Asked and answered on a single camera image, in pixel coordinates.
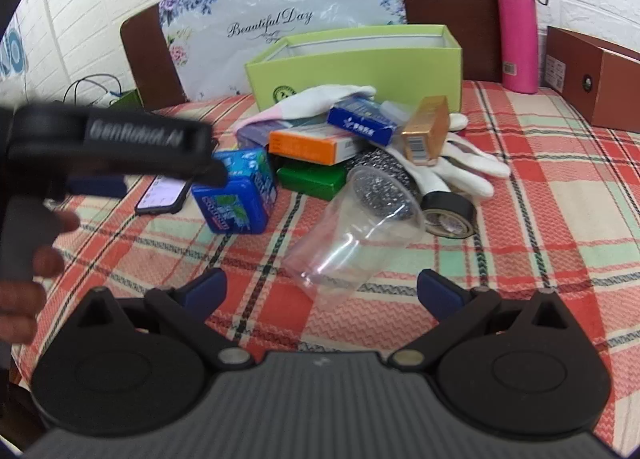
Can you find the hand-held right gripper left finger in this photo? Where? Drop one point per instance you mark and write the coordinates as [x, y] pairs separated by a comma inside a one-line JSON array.
[[207, 286]]

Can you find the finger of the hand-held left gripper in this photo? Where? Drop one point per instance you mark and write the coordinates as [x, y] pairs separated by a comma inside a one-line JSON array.
[[207, 175], [97, 187]]

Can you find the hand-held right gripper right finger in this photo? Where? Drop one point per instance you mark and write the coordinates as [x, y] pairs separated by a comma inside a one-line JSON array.
[[437, 289]]

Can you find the orange and white carton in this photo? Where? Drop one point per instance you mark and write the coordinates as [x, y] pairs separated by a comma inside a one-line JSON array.
[[305, 146]]

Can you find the clear plastic cup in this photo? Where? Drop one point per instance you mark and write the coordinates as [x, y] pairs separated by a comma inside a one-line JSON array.
[[340, 249]]

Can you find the white glove pink cuff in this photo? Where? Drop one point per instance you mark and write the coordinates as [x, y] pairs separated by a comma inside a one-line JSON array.
[[465, 164], [310, 101]]

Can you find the steel wool scourer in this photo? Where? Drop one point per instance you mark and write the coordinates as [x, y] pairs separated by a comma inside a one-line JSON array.
[[380, 159]]

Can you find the light green cardboard box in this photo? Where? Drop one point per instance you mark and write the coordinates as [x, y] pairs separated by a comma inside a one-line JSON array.
[[350, 71]]

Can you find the person's left hand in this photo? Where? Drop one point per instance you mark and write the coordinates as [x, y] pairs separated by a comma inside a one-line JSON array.
[[20, 311]]

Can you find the blue tin box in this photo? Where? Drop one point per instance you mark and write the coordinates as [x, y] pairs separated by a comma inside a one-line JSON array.
[[235, 204]]

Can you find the black smartphone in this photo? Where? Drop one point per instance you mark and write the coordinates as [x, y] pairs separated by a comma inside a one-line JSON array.
[[160, 196]]

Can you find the purple carton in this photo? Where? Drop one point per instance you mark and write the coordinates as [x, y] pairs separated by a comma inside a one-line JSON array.
[[255, 135]]

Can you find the black tape roll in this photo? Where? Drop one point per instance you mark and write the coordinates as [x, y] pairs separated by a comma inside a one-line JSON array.
[[450, 204]]

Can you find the dark green small carton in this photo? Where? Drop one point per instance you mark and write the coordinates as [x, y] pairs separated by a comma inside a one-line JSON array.
[[310, 181]]

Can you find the plaid cloth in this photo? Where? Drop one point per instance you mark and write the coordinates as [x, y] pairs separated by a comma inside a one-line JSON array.
[[550, 249]]

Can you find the blue and white carton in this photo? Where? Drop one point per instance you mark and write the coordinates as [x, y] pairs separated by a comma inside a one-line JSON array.
[[360, 126]]

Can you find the gold carton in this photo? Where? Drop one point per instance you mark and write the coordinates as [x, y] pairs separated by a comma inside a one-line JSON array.
[[425, 129]]

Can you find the brown cardboard box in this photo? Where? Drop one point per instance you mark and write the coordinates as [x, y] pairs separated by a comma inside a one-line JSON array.
[[615, 84]]

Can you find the pink thermos bottle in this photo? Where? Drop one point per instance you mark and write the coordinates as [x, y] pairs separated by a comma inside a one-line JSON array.
[[520, 29]]

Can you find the blue wall poster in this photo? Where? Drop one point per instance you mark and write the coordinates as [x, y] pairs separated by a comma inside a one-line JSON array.
[[12, 56]]

